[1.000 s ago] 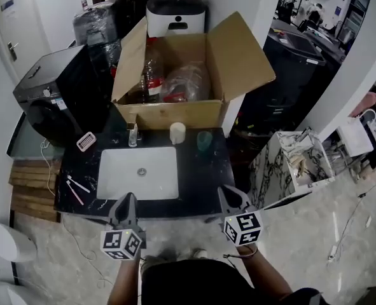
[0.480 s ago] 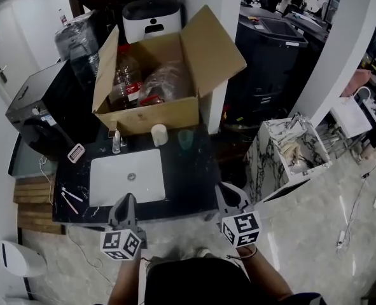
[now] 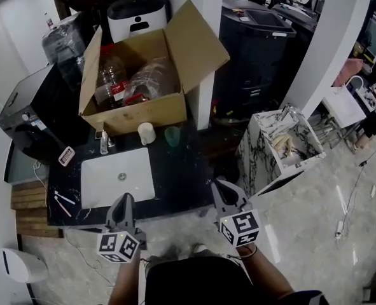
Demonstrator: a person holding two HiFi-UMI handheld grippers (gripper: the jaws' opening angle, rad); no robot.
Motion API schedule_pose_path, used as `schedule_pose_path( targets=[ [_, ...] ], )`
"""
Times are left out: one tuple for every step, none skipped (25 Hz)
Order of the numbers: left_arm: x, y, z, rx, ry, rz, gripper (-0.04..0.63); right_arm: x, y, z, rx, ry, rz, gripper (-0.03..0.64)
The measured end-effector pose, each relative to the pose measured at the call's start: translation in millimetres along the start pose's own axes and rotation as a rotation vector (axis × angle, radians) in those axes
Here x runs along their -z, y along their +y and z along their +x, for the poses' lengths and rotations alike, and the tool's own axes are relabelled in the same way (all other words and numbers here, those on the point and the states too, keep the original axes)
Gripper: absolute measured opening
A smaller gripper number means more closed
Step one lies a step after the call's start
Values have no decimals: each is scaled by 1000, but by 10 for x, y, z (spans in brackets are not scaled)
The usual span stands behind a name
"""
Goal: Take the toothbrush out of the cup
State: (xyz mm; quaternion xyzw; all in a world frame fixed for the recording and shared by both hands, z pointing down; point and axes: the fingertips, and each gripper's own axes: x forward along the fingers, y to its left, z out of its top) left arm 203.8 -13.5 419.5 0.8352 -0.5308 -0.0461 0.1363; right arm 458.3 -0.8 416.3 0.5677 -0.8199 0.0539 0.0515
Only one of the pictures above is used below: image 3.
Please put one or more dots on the white power strip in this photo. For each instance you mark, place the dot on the white power strip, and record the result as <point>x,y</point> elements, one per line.
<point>339,229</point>

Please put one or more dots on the person's right forearm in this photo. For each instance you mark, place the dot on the person's right forearm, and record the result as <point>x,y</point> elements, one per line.
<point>267,275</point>

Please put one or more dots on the white sink stand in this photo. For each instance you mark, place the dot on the white sink stand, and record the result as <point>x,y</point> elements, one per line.
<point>343,106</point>

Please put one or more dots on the small white floor item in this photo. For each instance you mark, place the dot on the small white floor item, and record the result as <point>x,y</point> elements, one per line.
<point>373,191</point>

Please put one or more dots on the person's left forearm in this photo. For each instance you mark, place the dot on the person's left forearm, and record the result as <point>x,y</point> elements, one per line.
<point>124,284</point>

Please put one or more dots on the white toilet dark stripe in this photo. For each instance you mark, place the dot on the white toilet dark stripe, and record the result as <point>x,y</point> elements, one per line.
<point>22,265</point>

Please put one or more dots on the black marble vanity table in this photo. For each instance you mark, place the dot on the black marble vanity table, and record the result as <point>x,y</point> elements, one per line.
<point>178,176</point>

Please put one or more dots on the white marble vanity cabinet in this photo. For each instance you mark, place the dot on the white marble vanity cabinet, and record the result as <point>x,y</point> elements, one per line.
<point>257,157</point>

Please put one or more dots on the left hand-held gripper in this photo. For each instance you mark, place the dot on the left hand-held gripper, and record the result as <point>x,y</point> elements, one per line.
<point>117,246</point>

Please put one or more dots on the clear bottle red label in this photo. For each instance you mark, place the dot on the clear bottle red label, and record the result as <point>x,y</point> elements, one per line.
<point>111,75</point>

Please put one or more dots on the white sink basin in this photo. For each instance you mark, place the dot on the white sink basin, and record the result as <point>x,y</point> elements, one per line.
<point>117,180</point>

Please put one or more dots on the plastic-wrapped black appliance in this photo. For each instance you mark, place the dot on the plastic-wrapped black appliance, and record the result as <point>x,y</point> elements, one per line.
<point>63,49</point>

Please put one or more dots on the black washing machine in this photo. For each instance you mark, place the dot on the black washing machine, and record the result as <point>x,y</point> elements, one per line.
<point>38,119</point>

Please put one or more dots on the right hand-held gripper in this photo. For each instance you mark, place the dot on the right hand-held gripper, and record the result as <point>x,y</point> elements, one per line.
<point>240,229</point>

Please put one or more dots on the large black machine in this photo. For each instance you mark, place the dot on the large black machine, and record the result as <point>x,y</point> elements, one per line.
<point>254,62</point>

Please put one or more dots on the white toilet black lid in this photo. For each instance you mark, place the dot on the white toilet black lid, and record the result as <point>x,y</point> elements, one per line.
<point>136,17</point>

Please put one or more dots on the green cup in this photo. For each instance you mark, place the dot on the green cup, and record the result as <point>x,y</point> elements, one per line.
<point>172,137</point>

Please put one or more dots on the white curved faucet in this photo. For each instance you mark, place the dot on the white curved faucet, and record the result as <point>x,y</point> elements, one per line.
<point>354,77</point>

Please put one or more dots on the chrome cabinet faucet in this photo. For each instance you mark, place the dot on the chrome cabinet faucet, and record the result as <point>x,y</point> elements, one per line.
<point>286,112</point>

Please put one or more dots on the wooden steps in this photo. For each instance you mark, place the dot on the wooden steps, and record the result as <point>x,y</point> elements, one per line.
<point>32,211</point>

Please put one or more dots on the person's black shirt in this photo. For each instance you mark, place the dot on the person's black shirt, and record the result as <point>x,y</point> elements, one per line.
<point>194,281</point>

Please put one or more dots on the small grey pad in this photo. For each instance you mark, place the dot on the small grey pad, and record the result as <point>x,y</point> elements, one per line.
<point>12,99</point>

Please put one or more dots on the cream cup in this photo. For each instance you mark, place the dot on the cream cup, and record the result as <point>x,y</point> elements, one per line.
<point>147,133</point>

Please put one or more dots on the open cardboard box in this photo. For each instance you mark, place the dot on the open cardboard box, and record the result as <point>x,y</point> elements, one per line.
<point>136,116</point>

